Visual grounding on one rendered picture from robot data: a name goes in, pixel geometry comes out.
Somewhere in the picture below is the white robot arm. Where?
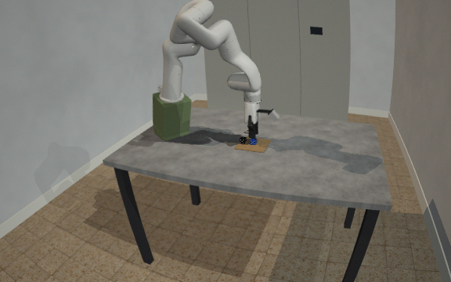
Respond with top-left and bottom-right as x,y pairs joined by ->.
157,0 -> 262,103

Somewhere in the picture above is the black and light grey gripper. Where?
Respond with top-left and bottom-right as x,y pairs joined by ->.
244,100 -> 261,138

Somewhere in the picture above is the tan mat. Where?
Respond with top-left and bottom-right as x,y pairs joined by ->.
234,137 -> 272,153

